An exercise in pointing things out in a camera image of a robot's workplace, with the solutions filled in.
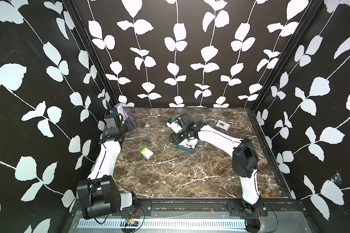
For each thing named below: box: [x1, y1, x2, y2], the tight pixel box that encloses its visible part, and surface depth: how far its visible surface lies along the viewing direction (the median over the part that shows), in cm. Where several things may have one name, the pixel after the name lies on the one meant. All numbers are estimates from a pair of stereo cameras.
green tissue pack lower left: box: [140, 146, 154, 161], surface depth 95 cm
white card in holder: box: [117, 104, 127, 120], surface depth 100 cm
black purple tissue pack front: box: [185, 138, 199, 149], surface depth 97 cm
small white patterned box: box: [215, 119, 230, 132], surface depth 109 cm
